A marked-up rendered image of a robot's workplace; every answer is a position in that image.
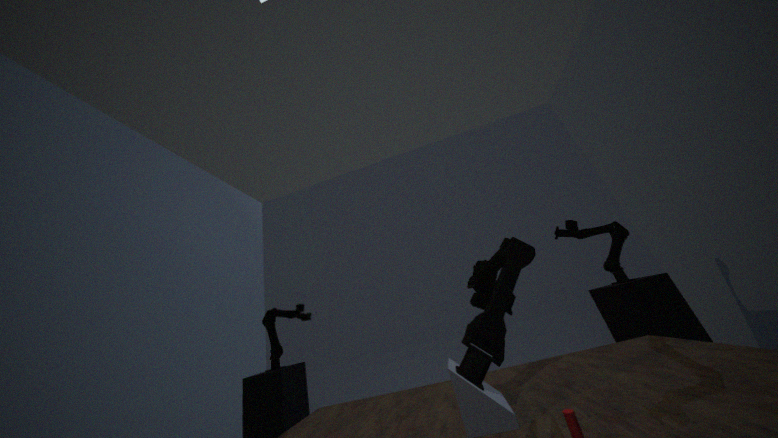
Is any red peg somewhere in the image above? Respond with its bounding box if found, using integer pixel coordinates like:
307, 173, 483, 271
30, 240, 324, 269
562, 409, 585, 438

